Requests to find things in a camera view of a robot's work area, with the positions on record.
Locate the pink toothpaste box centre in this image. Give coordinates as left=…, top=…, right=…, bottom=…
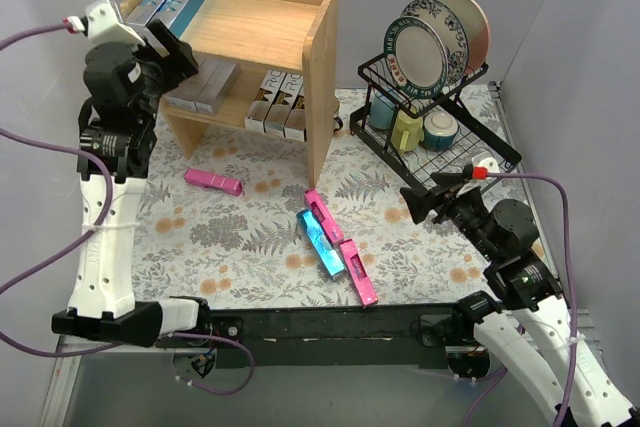
left=305, top=189, right=345, bottom=245

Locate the cyan toothpaste box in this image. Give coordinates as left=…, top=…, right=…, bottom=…
left=296, top=209, right=346, bottom=281
left=153, top=0, right=205, bottom=37

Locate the light blue mug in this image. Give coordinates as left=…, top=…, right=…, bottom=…
left=369, top=91, right=396, bottom=130

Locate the wooden two-tier shelf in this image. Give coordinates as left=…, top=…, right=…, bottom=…
left=120, top=0, right=339, bottom=187

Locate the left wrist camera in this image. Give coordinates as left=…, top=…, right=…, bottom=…
left=63, top=0, right=145, bottom=46

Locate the silver black RO toothpaste box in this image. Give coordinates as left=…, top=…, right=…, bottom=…
left=245, top=70, right=286, bottom=133

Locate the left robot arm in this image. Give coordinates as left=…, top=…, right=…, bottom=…
left=51, top=20, right=213, bottom=347

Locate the black wire dish rack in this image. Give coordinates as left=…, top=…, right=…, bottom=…
left=349, top=54, right=522, bottom=190

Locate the yellow mug behind shelf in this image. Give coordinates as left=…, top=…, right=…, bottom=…
left=333, top=97, right=344, bottom=133

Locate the pink toothpaste box front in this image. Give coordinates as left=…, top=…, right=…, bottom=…
left=339, top=239, right=378, bottom=308

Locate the white toothpaste box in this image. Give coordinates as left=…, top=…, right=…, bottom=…
left=195, top=61, right=241, bottom=116

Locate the green rimmed white plate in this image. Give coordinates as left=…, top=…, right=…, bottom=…
left=383, top=16, right=448, bottom=99

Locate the teal and white bowl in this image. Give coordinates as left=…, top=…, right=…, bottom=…
left=423, top=111, right=459, bottom=150

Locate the floral table mat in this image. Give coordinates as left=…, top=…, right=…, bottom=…
left=99, top=86, right=560, bottom=309

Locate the beige and pink plate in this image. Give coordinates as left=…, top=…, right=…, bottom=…
left=438, top=0, right=491, bottom=74

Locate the purple cable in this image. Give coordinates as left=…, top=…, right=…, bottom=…
left=0, top=21, right=256, bottom=394
left=462, top=170, right=579, bottom=427

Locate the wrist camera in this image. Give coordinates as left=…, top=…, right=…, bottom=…
left=458, top=154, right=500, bottom=196
left=63, top=0, right=145, bottom=46

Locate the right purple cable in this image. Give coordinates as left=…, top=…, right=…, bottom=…
left=462, top=170, right=579, bottom=427

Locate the silver Protefix toothpaste box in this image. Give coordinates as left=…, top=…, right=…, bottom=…
left=182, top=58, right=220, bottom=112

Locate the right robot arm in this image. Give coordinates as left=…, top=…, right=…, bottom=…
left=400, top=165, right=639, bottom=426

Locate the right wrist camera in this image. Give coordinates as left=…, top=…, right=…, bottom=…
left=458, top=154, right=500, bottom=196

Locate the magenta toothpaste box far left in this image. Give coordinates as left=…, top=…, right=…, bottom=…
left=184, top=168, right=243, bottom=197

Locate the brown silver RO toothpaste box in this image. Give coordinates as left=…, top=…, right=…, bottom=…
left=284, top=87, right=306, bottom=142

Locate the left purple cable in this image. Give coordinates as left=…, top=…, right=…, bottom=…
left=0, top=21, right=256, bottom=394

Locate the yellow green mug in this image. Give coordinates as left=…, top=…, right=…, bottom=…
left=391, top=111, right=424, bottom=155

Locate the pink toothpaste box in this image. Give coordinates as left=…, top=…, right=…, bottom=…
left=305, top=189, right=345, bottom=245
left=339, top=239, right=378, bottom=308

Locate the dark striped toothpaste box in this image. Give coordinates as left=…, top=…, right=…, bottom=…
left=264, top=73, right=303, bottom=137

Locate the blue floral patterned plate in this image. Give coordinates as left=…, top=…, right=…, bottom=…
left=401, top=0, right=469, bottom=86

